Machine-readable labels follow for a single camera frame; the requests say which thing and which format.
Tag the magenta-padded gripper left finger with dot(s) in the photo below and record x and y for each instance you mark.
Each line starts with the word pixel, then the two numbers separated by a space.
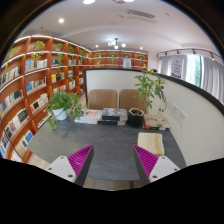
pixel 63 166

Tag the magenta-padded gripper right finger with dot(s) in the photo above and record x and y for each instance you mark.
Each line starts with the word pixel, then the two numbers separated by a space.
pixel 161 166

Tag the cream and yellow towel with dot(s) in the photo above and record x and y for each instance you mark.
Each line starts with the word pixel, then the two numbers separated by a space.
pixel 151 143

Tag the red and black book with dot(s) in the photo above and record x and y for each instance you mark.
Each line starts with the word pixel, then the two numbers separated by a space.
pixel 155 128

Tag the large beige book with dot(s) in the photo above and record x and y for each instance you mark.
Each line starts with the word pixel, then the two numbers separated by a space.
pixel 156 120

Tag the thin white book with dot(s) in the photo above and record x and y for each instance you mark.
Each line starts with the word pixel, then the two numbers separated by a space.
pixel 85 121

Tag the white black-framed partition screen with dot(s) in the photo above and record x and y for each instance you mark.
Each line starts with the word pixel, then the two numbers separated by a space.
pixel 200 133

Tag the small tree in black pot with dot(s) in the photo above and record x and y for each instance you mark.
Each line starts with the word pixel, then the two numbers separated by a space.
pixel 135 116

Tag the white calligraphy card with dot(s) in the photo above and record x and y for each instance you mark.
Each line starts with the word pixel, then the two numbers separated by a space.
pixel 161 108

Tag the white and pink book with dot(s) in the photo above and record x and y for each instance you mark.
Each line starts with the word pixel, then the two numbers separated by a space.
pixel 91 115

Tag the thick dark blue book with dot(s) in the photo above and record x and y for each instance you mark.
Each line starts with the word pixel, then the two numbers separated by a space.
pixel 111 123

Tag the leafy plant in white pot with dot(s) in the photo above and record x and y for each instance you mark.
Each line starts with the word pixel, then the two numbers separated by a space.
pixel 61 100

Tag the thick grey marbled book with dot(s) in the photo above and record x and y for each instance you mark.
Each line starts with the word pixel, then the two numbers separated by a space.
pixel 115 114

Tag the tan padded chair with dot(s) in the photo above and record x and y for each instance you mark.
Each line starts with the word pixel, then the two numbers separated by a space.
pixel 128 98
pixel 101 99

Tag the orange wooden bookshelf unit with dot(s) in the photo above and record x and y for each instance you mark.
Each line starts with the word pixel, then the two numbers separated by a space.
pixel 20 93

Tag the white hanging poster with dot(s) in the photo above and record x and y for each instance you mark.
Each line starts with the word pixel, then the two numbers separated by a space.
pixel 179 66

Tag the white sheer window curtain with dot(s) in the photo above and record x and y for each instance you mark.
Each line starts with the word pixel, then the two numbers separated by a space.
pixel 213 78

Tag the black ceiling track light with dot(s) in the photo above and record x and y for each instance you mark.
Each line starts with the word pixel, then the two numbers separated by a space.
pixel 186 51

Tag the ceiling chandelier lamp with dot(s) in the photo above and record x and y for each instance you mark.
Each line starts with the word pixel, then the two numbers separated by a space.
pixel 116 43

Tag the recessed ceiling spotlights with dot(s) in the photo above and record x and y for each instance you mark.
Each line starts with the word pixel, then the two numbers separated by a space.
pixel 61 20

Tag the ceiling air vent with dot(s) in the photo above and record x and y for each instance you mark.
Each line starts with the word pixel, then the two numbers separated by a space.
pixel 140 14

